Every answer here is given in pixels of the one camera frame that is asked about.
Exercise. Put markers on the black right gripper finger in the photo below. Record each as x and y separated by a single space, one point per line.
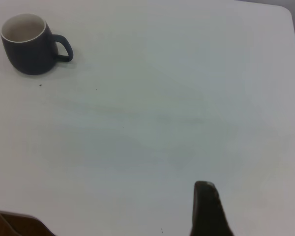
207 211

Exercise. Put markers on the dark grey ceramic mug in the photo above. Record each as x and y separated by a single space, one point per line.
29 56

